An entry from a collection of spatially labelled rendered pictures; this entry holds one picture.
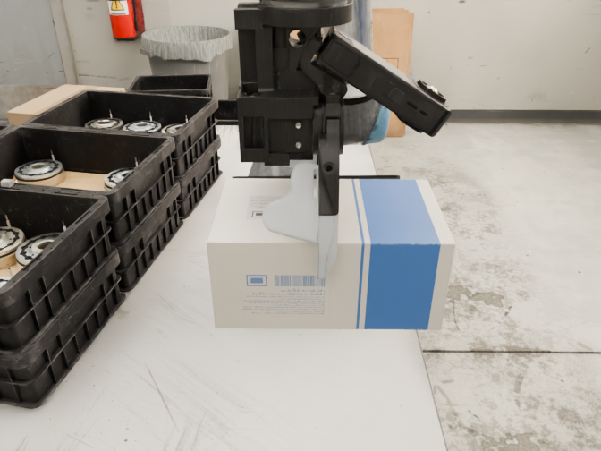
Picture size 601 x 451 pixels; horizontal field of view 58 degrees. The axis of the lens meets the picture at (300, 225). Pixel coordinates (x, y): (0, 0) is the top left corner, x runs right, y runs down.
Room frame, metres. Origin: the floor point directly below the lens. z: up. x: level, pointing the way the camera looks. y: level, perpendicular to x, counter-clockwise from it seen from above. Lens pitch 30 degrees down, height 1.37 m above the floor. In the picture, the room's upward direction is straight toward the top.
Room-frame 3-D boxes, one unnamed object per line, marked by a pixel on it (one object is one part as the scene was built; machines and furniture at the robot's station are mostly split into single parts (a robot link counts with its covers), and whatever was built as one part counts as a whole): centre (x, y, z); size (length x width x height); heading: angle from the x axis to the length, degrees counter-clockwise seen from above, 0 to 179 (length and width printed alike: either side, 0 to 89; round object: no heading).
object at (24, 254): (0.81, 0.44, 0.86); 0.10 x 0.10 x 0.01
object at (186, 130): (1.35, 0.44, 0.92); 0.40 x 0.30 x 0.02; 79
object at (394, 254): (0.43, -0.02, 1.10); 0.20 x 0.12 x 0.09; 89
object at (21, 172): (1.14, 0.60, 0.86); 0.10 x 0.10 x 0.01
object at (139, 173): (1.06, 0.50, 0.92); 0.40 x 0.30 x 0.02; 79
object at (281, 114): (0.43, 0.00, 1.25); 0.09 x 0.08 x 0.12; 89
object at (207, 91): (2.79, 0.66, 0.37); 0.42 x 0.34 x 0.46; 89
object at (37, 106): (1.67, 0.72, 0.78); 0.30 x 0.22 x 0.16; 168
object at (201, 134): (1.35, 0.44, 0.87); 0.40 x 0.30 x 0.11; 79
